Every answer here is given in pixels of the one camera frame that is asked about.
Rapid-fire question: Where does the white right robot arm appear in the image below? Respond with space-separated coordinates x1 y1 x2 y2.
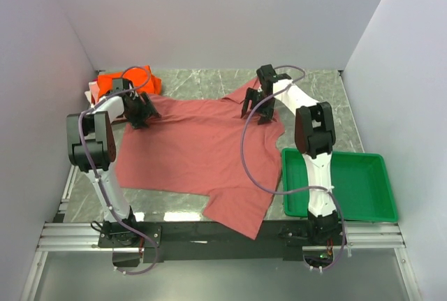
240 64 344 244

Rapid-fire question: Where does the green plastic tray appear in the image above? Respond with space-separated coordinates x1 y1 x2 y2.
281 148 398 223

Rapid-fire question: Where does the dusty pink t shirt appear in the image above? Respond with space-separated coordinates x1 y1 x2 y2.
115 88 285 239

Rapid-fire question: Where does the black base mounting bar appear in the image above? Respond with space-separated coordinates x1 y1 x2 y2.
98 220 346 263

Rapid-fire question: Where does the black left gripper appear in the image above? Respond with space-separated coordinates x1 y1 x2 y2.
124 92 160 130

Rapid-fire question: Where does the folded orange t shirt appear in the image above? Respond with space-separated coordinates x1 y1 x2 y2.
97 65 162 98

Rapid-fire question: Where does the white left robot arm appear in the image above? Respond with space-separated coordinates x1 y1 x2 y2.
66 78 160 247

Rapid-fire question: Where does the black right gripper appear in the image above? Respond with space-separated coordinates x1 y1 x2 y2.
242 87 276 125

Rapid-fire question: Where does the folded pale pink shirt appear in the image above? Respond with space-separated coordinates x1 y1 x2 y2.
85 80 103 108

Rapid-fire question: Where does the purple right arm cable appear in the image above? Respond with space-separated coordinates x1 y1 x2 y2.
239 64 349 271

